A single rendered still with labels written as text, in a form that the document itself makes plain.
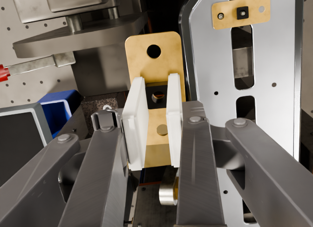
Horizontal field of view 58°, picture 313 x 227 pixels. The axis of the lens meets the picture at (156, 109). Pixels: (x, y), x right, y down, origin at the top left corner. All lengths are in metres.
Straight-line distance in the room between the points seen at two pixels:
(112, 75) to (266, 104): 0.26
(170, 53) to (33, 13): 0.17
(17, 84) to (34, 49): 0.60
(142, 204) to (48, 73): 0.47
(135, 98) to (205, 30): 0.31
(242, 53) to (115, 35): 0.27
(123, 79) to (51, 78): 0.47
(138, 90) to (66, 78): 0.67
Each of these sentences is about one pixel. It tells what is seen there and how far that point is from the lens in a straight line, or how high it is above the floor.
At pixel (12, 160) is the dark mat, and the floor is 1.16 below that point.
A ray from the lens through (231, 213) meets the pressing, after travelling 0.62.
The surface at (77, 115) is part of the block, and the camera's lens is 0.69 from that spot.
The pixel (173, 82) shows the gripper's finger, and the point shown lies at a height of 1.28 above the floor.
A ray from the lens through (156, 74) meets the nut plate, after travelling 0.20.
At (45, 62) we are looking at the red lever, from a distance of 0.39.
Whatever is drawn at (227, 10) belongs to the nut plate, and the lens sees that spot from 0.46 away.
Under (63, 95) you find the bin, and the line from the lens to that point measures 0.80.
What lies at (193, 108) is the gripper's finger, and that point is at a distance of 0.15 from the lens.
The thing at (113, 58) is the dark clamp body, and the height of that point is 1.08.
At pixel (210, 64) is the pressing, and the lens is 0.47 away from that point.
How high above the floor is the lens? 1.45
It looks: 68 degrees down
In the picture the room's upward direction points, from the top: 175 degrees counter-clockwise
